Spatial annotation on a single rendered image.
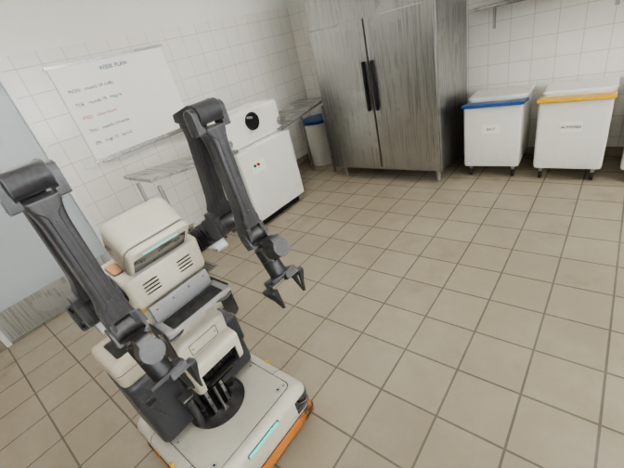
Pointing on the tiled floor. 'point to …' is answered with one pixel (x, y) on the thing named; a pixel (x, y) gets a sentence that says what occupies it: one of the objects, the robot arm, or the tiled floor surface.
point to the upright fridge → (392, 81)
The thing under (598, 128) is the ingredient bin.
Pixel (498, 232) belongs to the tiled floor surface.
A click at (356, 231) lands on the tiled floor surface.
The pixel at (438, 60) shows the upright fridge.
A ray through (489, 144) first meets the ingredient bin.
